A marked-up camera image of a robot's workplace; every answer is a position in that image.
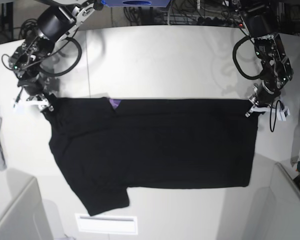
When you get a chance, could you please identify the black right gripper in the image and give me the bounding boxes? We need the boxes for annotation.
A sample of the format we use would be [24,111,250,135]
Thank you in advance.
[17,73,54,112]

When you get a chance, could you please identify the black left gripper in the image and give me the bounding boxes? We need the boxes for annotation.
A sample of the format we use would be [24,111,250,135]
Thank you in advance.
[245,82,281,118]

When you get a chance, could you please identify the black T-shirt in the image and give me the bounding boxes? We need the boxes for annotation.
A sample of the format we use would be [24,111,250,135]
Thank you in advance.
[43,97,259,216]

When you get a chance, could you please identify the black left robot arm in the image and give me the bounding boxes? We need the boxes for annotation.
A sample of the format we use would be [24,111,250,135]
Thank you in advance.
[232,0,294,117]

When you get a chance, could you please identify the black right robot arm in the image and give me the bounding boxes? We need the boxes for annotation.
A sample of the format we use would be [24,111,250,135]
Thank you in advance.
[5,0,104,112]

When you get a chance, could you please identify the white right partition panel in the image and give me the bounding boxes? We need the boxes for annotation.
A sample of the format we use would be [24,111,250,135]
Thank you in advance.
[267,163,300,240]

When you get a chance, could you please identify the white partition panel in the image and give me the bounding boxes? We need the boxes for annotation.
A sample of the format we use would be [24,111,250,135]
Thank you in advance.
[0,177,54,240]
[267,163,300,240]

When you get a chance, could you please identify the white left partition panel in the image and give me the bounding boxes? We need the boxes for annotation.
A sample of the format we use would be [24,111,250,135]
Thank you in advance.
[0,177,54,240]

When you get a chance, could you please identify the blue box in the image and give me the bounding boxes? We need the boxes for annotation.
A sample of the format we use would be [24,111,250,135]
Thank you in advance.
[101,0,170,8]

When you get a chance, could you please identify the white slotted table plate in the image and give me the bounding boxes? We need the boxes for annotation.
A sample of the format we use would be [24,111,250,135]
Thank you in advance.
[75,213,139,235]

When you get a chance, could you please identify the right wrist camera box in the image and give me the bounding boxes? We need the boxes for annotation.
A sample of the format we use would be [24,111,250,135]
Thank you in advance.
[11,98,25,115]

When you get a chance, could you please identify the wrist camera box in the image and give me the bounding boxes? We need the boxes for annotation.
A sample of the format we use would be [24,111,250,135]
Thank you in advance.
[11,98,25,115]
[276,106,291,122]

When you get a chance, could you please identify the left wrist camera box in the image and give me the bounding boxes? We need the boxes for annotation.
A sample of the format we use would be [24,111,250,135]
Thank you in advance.
[276,106,291,122]

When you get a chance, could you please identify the grey strap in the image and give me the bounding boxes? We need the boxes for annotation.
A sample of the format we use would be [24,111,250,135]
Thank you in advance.
[289,99,300,168]

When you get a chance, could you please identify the coiled black cables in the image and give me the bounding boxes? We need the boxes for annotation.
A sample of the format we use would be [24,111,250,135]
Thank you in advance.
[17,19,41,41]

